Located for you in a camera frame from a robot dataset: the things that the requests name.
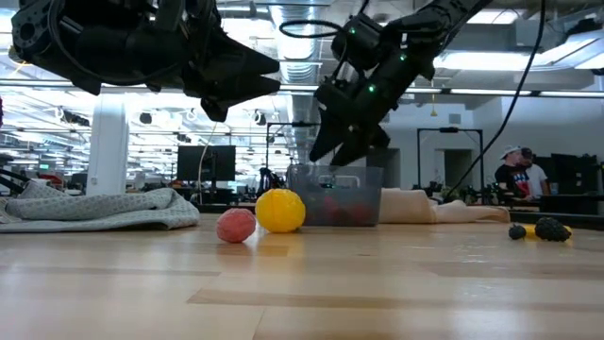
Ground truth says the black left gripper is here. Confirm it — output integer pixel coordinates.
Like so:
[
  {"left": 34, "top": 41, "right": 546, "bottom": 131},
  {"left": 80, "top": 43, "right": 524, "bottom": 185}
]
[{"left": 46, "top": 0, "right": 282, "bottom": 123}]

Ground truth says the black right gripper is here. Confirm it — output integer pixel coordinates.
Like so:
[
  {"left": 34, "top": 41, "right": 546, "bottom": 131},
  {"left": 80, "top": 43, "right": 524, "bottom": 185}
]
[{"left": 309, "top": 16, "right": 435, "bottom": 166}]

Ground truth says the yellow toy bell pepper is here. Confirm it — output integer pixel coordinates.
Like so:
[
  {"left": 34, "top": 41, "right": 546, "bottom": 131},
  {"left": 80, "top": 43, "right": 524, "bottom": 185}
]
[{"left": 255, "top": 188, "right": 307, "bottom": 234}]

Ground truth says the yellow toy banana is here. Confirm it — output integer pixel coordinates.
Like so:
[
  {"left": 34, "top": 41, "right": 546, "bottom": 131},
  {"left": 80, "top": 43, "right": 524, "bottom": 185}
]
[{"left": 523, "top": 224, "right": 573, "bottom": 241}]

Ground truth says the dark toy blackberry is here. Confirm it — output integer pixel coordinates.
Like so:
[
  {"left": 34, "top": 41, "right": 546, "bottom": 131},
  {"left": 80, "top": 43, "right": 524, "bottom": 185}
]
[{"left": 534, "top": 216, "right": 572, "bottom": 243}]

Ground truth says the translucent grey tupperware container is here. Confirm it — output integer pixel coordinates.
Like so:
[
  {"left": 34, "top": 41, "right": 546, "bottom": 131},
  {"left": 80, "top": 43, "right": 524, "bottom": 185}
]
[{"left": 286, "top": 163, "right": 384, "bottom": 228}]

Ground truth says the black background monitor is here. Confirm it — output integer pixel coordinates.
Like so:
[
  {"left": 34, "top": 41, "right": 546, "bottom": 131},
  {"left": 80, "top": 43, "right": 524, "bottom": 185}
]
[{"left": 176, "top": 144, "right": 237, "bottom": 182}]

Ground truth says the beige cloth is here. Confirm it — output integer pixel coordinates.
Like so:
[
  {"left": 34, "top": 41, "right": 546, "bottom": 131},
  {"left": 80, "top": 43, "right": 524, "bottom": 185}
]
[{"left": 378, "top": 187, "right": 512, "bottom": 225}]

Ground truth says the pink toy fruit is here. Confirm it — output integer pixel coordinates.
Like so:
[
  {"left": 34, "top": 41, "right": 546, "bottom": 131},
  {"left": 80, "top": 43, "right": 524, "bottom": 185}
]
[{"left": 215, "top": 207, "right": 258, "bottom": 245}]

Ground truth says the white square pillar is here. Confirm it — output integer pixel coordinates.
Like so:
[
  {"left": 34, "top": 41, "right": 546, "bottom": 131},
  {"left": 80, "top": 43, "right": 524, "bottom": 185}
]
[{"left": 86, "top": 93, "right": 130, "bottom": 196}]

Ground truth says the person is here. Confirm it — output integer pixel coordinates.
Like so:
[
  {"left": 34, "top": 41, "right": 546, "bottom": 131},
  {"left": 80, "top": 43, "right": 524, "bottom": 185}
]
[
  {"left": 494, "top": 144, "right": 532, "bottom": 199},
  {"left": 518, "top": 147, "right": 552, "bottom": 197}
]

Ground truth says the grey cloth towel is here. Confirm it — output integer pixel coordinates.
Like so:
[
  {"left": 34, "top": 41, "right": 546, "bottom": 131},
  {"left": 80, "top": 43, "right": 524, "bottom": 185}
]
[{"left": 0, "top": 180, "right": 202, "bottom": 233}]

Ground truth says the black right gripper cable loop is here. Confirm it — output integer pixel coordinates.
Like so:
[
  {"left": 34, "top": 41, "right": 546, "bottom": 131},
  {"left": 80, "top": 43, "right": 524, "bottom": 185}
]
[{"left": 279, "top": 18, "right": 350, "bottom": 40}]

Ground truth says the black metal gantry frame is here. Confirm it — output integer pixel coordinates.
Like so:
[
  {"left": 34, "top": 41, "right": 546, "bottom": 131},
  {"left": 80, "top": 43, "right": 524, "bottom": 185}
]
[{"left": 416, "top": 126, "right": 485, "bottom": 190}]

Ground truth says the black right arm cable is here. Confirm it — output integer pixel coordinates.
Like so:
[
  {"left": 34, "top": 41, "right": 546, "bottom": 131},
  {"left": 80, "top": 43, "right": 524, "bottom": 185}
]
[{"left": 443, "top": 0, "right": 548, "bottom": 202}]

